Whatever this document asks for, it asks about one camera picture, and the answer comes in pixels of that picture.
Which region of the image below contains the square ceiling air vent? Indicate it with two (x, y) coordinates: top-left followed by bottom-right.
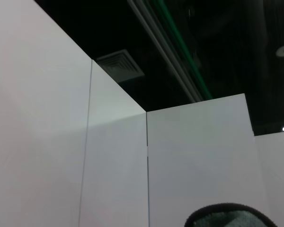
(96, 49), (146, 84)

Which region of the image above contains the white ceiling pipe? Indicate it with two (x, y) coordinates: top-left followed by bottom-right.
(127, 0), (204, 104)

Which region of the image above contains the grey yellow black-edged towel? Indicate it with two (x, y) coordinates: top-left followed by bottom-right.
(184, 202), (278, 227)

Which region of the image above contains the green ceiling pipe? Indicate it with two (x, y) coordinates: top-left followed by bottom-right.
(153, 0), (214, 100)

